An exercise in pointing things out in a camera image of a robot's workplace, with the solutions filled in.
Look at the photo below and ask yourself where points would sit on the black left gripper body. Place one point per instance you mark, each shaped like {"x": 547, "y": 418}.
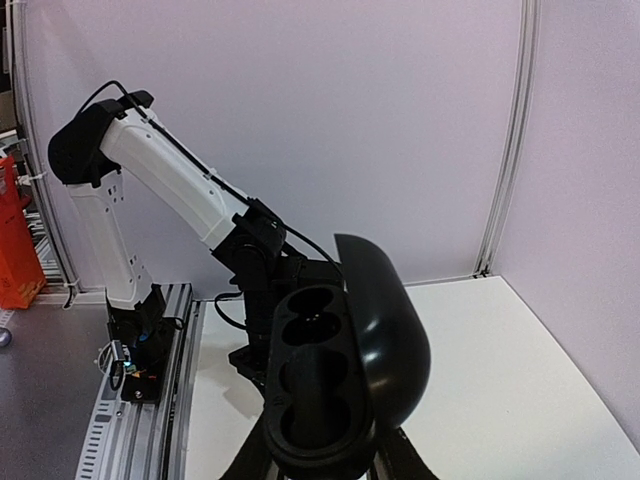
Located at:
{"x": 251, "y": 362}

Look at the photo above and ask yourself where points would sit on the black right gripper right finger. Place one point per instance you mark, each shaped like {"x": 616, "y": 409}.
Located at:
{"x": 397, "y": 459}

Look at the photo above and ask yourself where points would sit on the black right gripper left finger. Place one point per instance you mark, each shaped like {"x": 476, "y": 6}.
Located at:
{"x": 253, "y": 461}

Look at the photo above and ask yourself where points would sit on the large black charging case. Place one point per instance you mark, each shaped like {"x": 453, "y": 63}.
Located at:
{"x": 347, "y": 365}

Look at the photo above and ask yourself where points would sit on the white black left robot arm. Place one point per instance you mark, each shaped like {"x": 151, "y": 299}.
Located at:
{"x": 89, "y": 155}

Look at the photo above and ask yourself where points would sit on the orange bag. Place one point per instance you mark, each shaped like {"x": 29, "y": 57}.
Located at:
{"x": 22, "y": 276}

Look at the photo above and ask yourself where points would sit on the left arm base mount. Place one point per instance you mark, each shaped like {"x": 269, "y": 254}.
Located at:
{"x": 141, "y": 340}

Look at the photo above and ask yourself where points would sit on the front aluminium rail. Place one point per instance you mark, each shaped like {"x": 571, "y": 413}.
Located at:
{"x": 130, "y": 437}

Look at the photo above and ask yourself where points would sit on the left aluminium frame post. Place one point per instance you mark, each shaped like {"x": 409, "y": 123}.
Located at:
{"x": 67, "y": 281}

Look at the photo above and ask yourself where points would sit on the aluminium frame post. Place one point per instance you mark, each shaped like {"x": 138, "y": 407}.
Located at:
{"x": 67, "y": 281}
{"x": 514, "y": 140}

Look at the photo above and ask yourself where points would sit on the right aluminium frame post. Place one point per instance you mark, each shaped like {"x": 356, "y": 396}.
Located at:
{"x": 514, "y": 140}

